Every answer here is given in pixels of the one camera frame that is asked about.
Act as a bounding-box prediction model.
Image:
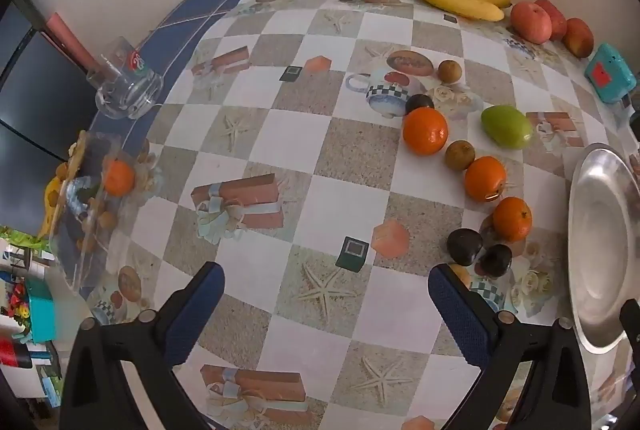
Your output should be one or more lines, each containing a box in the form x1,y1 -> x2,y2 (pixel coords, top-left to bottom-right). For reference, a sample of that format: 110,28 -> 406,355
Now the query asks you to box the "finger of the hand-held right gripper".
620,300 -> 640,361

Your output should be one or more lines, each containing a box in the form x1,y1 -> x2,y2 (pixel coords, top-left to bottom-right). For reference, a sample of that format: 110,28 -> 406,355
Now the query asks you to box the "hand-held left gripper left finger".
62,261 -> 226,430

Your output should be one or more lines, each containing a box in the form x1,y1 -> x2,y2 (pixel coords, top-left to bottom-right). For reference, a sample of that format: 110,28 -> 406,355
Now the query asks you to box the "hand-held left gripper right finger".
428,264 -> 601,430

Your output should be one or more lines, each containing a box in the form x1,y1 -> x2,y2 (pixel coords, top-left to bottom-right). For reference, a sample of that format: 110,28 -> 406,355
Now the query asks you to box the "dark plum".
480,244 -> 513,278
405,94 -> 435,116
446,228 -> 484,267

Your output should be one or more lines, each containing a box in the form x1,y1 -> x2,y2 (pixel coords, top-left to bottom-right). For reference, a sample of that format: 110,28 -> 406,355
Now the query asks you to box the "round metal bowl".
567,142 -> 640,353

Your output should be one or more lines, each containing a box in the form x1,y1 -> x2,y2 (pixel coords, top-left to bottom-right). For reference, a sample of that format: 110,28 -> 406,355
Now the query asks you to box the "orange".
464,156 -> 507,202
493,196 -> 533,243
403,107 -> 449,156
103,160 -> 137,197

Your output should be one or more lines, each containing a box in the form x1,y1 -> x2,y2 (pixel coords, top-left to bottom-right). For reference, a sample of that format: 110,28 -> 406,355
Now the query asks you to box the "green mango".
481,105 -> 534,149

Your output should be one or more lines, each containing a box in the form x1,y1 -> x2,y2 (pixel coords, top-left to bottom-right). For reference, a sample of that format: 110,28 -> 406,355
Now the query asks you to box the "clear plastic container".
50,132 -> 161,296

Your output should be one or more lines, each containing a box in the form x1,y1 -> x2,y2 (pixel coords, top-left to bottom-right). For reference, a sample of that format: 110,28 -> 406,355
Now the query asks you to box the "orange inside plastic container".
103,160 -> 137,197

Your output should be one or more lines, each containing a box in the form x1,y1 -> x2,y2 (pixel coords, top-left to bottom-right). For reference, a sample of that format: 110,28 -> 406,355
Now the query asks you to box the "teal storage box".
25,277 -> 57,343

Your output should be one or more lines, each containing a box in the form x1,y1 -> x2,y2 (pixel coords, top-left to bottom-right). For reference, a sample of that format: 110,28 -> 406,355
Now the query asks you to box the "yellow object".
44,177 -> 66,236

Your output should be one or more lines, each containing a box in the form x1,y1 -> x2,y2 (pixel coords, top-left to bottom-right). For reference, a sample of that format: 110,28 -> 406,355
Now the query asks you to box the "printed checkered tablecloth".
50,0 -> 640,430

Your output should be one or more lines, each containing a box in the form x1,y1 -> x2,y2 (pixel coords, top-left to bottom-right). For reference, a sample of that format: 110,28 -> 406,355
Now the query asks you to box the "clear glass mug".
86,36 -> 165,120

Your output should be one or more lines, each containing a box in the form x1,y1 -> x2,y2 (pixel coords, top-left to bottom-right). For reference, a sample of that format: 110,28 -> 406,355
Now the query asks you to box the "teal box with red label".
584,42 -> 638,105

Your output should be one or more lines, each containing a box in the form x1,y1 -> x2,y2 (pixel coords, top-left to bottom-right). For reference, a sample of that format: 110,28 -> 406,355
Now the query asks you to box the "red apple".
535,0 -> 568,41
563,17 -> 595,59
510,2 -> 552,45

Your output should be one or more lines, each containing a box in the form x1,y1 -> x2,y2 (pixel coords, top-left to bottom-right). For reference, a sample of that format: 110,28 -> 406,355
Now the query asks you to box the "pink chair back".
42,12 -> 108,76

